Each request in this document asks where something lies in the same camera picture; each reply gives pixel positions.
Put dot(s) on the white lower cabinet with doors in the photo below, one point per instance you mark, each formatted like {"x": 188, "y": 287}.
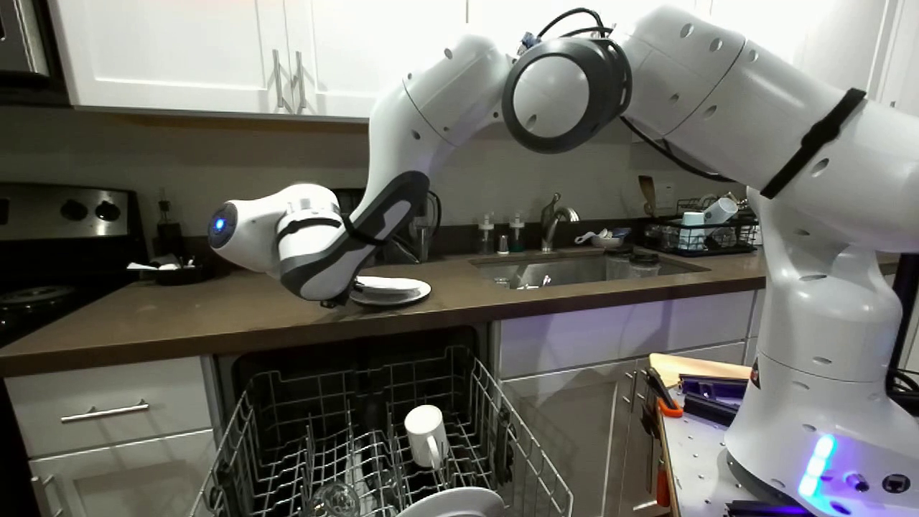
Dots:
{"x": 563, "y": 422}

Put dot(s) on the chrome faucet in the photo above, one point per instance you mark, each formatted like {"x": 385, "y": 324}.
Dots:
{"x": 554, "y": 225}

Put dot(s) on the white round plate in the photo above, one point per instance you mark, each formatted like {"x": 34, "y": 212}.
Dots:
{"x": 398, "y": 282}
{"x": 389, "y": 301}

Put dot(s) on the clear drinking glass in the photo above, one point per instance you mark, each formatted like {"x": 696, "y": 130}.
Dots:
{"x": 334, "y": 498}

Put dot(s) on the robot mounting table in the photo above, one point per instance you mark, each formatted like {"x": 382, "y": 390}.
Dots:
{"x": 699, "y": 460}

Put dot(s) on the white upper cabinets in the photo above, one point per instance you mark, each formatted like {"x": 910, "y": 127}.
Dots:
{"x": 174, "y": 47}

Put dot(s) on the stainless sink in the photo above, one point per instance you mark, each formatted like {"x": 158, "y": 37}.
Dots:
{"x": 574, "y": 271}

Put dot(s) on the stainless black stove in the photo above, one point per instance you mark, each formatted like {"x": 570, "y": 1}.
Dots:
{"x": 86, "y": 212}

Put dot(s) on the small dark dish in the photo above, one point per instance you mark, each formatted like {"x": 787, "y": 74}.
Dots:
{"x": 168, "y": 268}

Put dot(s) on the black countertop caddy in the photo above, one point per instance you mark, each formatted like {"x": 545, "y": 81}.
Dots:
{"x": 703, "y": 231}

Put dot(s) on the white mug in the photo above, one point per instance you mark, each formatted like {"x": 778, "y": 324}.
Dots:
{"x": 425, "y": 436}

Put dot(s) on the white lower drawer cabinet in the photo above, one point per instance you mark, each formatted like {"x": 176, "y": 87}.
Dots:
{"x": 116, "y": 470}

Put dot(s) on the white dinner plate standing upright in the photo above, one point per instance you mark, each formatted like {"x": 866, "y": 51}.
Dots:
{"x": 455, "y": 503}

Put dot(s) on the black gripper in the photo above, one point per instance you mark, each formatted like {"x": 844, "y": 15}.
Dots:
{"x": 336, "y": 291}

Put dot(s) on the small soap bottle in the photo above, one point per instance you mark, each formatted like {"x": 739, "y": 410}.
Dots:
{"x": 485, "y": 235}
{"x": 518, "y": 235}

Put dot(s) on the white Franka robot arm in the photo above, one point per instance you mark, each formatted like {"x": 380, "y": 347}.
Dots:
{"x": 821, "y": 288}

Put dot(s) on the orange black clamp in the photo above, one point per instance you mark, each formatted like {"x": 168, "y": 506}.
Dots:
{"x": 666, "y": 403}

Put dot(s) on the grey dishwasher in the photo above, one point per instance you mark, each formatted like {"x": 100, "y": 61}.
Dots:
{"x": 334, "y": 347}

